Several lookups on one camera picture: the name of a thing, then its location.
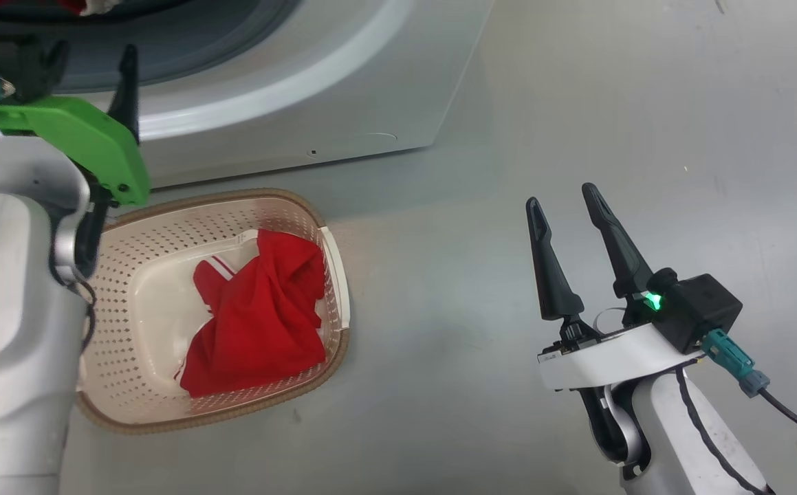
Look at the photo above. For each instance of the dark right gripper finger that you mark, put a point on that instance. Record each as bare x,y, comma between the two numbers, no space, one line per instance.
553,275
621,254

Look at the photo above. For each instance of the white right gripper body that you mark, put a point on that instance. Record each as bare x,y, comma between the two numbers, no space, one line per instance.
611,361

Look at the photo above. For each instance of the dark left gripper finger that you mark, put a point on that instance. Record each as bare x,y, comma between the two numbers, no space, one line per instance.
126,89

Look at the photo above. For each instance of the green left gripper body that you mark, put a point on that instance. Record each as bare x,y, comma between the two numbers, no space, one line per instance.
89,137

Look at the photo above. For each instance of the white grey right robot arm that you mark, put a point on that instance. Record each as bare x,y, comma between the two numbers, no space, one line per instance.
666,440

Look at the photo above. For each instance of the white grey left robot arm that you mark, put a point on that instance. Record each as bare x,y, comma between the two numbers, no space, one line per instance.
6,309

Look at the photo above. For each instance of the grey rubber door seal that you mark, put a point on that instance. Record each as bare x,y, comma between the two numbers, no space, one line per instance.
233,34

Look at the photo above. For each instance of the cream perforated basket brown rim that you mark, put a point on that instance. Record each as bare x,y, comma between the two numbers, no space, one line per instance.
157,302

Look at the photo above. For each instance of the white front-load washing machine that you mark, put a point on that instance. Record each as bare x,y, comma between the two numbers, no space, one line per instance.
336,89

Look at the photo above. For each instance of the oval white filter cover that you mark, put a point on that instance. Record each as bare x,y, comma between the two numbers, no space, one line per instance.
357,146

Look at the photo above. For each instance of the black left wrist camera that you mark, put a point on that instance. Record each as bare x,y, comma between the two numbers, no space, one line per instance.
37,69

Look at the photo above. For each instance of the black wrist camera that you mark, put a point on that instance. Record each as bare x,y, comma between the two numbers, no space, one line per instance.
37,69
701,309

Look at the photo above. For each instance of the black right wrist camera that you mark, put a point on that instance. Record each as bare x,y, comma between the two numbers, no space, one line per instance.
701,309

